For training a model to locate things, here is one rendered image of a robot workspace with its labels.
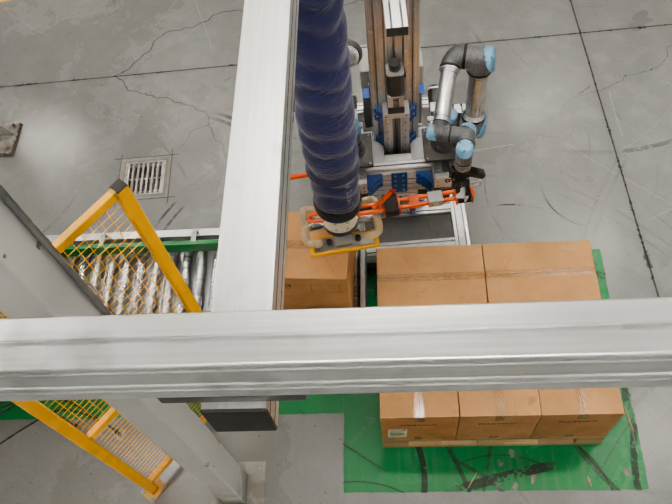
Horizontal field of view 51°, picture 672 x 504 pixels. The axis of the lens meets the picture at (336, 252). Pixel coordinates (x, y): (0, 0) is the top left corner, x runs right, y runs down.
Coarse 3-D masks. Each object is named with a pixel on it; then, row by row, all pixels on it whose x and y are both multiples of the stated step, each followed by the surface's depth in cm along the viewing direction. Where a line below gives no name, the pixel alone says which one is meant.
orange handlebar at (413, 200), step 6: (294, 174) 353; (300, 174) 352; (306, 174) 352; (444, 192) 340; (450, 192) 340; (474, 192) 338; (402, 198) 340; (408, 198) 339; (414, 198) 339; (420, 198) 340; (444, 198) 338; (450, 198) 338; (366, 204) 340; (372, 204) 340; (408, 204) 338; (414, 204) 337; (420, 204) 338; (426, 204) 338; (366, 210) 338; (372, 210) 338; (378, 210) 338; (312, 222) 338; (318, 222) 339
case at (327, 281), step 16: (288, 224) 371; (288, 240) 366; (288, 256) 362; (304, 256) 361; (320, 256) 360; (336, 256) 359; (352, 256) 381; (288, 272) 357; (304, 272) 356; (320, 272) 355; (336, 272) 354; (352, 272) 382; (288, 288) 365; (304, 288) 364; (320, 288) 363; (336, 288) 361; (352, 288) 384; (288, 304) 382; (304, 304) 381; (320, 304) 379; (336, 304) 378; (352, 304) 385
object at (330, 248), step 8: (352, 232) 347; (360, 232) 346; (320, 240) 345; (328, 240) 342; (352, 240) 344; (360, 240) 343; (376, 240) 343; (312, 248) 344; (320, 248) 343; (328, 248) 343; (336, 248) 342; (344, 248) 342; (352, 248) 342; (360, 248) 342; (368, 248) 343; (312, 256) 342
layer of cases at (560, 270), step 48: (384, 288) 393; (432, 288) 390; (480, 288) 387; (528, 288) 385; (576, 288) 382; (384, 432) 377; (432, 432) 377; (480, 432) 376; (528, 432) 375; (576, 432) 374
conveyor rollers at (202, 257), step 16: (96, 256) 421; (112, 256) 419; (128, 256) 418; (144, 256) 418; (176, 256) 417; (80, 272) 416; (96, 272) 415; (112, 272) 414; (128, 272) 414; (144, 272) 414; (96, 288) 411; (112, 288) 412; (208, 304) 398
